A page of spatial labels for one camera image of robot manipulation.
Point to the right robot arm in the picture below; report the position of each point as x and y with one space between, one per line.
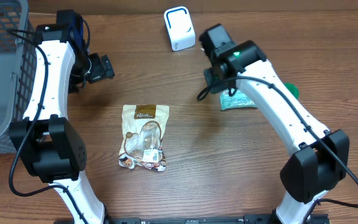
317 155

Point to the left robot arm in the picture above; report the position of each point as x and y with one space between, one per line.
50 152

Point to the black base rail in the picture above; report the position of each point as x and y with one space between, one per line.
179 221

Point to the teal wet wipes pack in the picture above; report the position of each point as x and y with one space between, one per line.
235 99

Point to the green lid glass jar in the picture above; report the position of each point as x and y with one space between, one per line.
293 90

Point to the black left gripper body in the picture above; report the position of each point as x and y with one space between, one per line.
105 68

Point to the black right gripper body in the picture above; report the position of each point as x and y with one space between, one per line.
215 86

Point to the grey plastic mesh basket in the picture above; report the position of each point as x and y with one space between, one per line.
17 67

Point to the dried food snack bag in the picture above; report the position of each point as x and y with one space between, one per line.
143 129

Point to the white barcode scanner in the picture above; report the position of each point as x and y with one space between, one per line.
180 28

